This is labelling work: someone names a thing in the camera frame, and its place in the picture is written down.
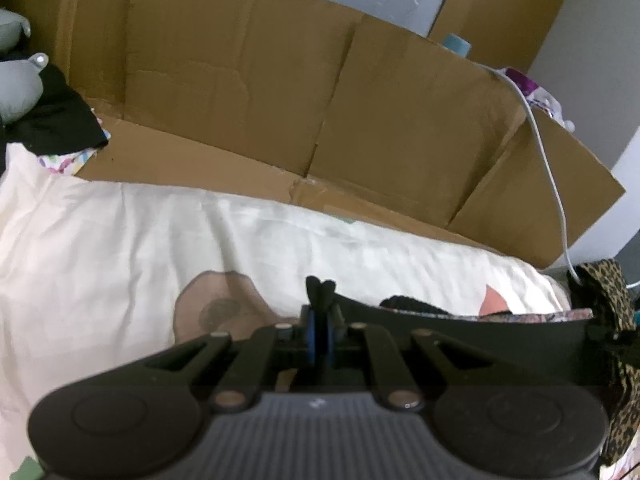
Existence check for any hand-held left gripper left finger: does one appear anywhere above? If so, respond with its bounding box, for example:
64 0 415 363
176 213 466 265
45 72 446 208
142 305 319 411

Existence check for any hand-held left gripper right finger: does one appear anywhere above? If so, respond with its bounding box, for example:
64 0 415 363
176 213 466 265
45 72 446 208
320 305 493 411

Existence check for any black jacket with patterned lining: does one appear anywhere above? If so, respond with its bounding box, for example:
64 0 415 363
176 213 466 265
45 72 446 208
305 275 616 396

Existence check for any cream bear printed blanket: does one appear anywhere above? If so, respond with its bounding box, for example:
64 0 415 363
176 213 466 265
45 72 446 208
0 160 571 480

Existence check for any brown cardboard sheet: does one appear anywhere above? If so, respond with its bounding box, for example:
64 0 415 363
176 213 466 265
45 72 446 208
5 0 627 271

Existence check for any leopard print cloth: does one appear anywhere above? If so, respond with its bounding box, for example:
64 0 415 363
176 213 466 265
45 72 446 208
567 259 640 466

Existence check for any colourful printed white cloth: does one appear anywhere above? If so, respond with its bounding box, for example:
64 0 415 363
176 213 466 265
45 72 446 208
37 132 112 176

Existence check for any purple white packet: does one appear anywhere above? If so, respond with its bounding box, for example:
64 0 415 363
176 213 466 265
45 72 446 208
502 66 576 131

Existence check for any black cloth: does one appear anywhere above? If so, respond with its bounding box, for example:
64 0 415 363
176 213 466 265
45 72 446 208
0 65 112 156

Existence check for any brown cardboard box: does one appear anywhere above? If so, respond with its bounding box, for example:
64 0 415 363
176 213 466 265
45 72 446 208
427 0 581 73

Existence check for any grey neck pillow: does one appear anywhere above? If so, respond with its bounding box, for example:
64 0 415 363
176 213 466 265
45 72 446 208
0 10 51 126

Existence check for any white cable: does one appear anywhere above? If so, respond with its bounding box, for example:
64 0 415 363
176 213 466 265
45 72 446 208
492 67 581 281

